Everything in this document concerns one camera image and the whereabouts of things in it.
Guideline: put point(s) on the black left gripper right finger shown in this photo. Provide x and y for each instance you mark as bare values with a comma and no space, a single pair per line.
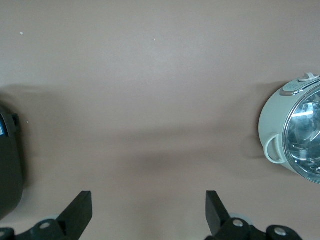
220,220

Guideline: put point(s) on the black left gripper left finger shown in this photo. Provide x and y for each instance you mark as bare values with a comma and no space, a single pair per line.
75,215

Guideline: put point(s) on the stainless steel pot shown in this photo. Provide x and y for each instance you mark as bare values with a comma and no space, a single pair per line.
271,120

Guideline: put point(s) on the black round appliance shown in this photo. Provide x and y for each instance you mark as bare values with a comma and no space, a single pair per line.
10,162

